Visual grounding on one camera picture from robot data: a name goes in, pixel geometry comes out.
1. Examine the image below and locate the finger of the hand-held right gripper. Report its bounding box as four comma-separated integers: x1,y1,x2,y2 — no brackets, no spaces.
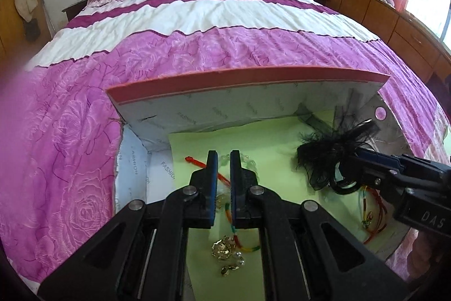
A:
356,150,406,170
340,157,397,196

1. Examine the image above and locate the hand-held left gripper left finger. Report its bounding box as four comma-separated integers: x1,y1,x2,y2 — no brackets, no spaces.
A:
37,150,219,301

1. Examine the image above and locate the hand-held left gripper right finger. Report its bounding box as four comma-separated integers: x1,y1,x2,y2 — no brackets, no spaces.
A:
230,150,411,301

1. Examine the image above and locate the clear bead bracelet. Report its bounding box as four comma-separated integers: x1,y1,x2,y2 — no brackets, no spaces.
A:
218,152,259,182

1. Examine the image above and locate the red cord beaded bracelet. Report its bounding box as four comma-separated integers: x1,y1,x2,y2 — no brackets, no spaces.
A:
357,183,388,245

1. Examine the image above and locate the multicolour braided bracelet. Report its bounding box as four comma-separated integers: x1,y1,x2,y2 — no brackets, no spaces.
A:
185,156,263,254

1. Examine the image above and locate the black lace hair tie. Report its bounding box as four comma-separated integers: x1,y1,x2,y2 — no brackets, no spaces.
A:
295,119,379,196

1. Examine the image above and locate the gold round earring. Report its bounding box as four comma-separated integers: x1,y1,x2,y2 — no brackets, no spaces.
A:
211,236,241,257

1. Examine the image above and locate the gold flower pearl earring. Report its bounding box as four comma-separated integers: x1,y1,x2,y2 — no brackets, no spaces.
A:
220,250,247,276

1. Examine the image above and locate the pink cardboard box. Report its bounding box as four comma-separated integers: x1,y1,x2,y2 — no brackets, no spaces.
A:
106,67,420,301

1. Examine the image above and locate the light green paper sheet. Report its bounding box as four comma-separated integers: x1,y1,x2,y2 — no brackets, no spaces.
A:
168,109,399,301

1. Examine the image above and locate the long wooden cabinet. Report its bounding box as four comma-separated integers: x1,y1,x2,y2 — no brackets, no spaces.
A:
321,0,451,83

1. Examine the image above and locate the pink floral quilt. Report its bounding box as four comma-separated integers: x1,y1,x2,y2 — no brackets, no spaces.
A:
0,0,451,301

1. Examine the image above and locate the black bag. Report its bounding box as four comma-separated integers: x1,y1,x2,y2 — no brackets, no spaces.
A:
24,19,40,42

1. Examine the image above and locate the white pole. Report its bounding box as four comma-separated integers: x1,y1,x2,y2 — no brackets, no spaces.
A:
40,0,57,34

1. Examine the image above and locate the wooden wardrobe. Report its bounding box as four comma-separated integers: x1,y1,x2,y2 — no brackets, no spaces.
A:
0,0,53,58

